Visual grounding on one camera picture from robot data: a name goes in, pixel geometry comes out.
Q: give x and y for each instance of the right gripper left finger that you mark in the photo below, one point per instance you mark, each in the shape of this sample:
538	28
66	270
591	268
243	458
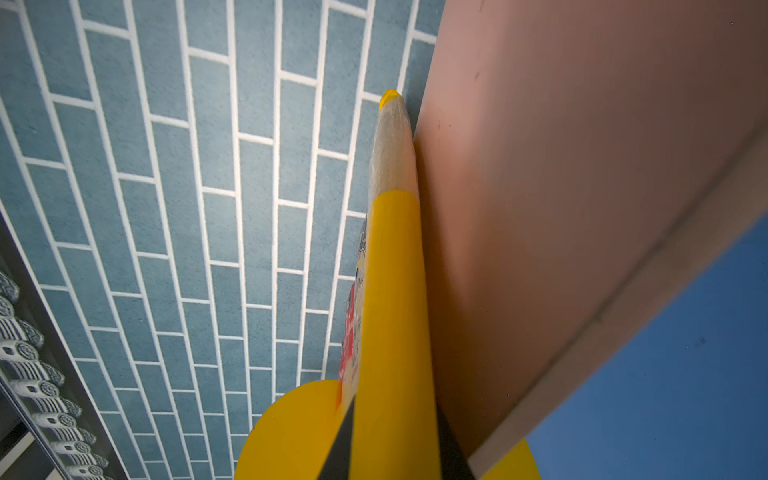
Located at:
338	461

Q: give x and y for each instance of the yellow shelf with coloured boards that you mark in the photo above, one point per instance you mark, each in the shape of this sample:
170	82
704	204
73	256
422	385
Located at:
579	163

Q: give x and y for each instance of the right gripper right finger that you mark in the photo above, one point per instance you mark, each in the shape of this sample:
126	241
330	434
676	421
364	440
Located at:
453	463

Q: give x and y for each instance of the yellow Pastatime spaghetti pack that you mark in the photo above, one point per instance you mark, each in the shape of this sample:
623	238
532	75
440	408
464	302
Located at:
386	396

